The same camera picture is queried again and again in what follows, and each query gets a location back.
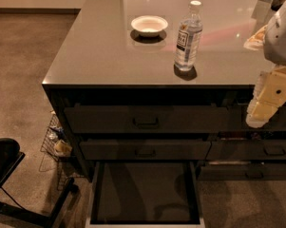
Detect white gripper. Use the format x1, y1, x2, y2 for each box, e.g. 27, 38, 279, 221
243, 1, 286, 128

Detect clear plastic water bottle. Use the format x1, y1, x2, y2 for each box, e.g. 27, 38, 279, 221
175, 0, 203, 71

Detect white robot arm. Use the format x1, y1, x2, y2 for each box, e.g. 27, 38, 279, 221
244, 0, 286, 128

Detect dark top right drawer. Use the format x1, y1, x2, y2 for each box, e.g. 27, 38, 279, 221
227, 103, 286, 132

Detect dark top left drawer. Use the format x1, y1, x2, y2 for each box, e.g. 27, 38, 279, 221
65, 104, 229, 133

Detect open bottom left drawer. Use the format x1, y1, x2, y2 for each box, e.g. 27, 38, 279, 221
85, 161, 206, 228

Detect dark middle left drawer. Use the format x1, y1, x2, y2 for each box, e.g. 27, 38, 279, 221
80, 140, 211, 161

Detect dark kitchen counter cabinet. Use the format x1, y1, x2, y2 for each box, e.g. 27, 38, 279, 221
43, 0, 286, 177

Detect white paper bowl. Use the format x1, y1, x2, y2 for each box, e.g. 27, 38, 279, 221
131, 15, 168, 37

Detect black chair with base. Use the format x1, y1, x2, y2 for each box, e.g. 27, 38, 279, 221
0, 138, 79, 228

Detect wire basket with items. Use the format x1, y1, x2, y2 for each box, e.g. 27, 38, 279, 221
39, 112, 72, 191

